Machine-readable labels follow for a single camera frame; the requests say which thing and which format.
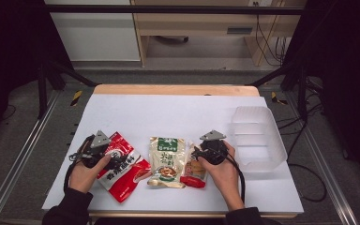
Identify aluminium floor rail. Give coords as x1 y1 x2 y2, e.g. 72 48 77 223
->
286 92 360 225
0 89 62 225

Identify black horizontal bar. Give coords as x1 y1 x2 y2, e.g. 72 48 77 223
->
42 4 306 16

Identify black curtain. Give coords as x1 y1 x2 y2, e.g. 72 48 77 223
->
282 0 360 184
0 0 75 151

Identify person's right hand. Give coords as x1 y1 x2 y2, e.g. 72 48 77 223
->
197 140 242 196

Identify large red seasoning packet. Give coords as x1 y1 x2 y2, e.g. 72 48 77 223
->
97 130 153 204

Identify light wooden desk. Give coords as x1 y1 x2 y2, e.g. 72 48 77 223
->
129 0 308 68

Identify small orange red seasoning packet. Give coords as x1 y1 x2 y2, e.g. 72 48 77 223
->
179 142 208 189

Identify wooden table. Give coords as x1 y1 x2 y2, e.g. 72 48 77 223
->
87 83 298 219

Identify beige green-label seasoning packet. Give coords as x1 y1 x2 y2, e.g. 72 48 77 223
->
146 136 187 189

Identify person's left hand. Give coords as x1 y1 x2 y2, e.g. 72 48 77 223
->
68 154 113 195

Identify hand-held gripper cable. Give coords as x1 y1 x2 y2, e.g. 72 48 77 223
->
224 155 247 204
63 151 83 194

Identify white cabinet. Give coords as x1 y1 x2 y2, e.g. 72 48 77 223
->
44 0 143 63

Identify black metal stand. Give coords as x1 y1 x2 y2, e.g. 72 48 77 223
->
248 61 311 124
37 59 98 120

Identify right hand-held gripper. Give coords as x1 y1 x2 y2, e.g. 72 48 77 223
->
191 129 230 166

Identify black floor cable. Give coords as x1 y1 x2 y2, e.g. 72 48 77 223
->
277 102 328 203

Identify right hand-held gripper cable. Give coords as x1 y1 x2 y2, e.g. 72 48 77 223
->
224 155 247 204

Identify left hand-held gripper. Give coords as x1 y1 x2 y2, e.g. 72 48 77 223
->
68 129 113 169

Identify translucent plastic container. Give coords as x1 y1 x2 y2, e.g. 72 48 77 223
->
230 105 289 173

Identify left hand-held gripper cable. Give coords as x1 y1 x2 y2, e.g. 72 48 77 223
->
63 151 83 194

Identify yellow black tape strip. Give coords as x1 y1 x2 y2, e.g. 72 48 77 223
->
269 91 289 106
69 90 84 108

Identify hanging black cables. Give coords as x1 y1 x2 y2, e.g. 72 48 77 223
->
253 1 290 67

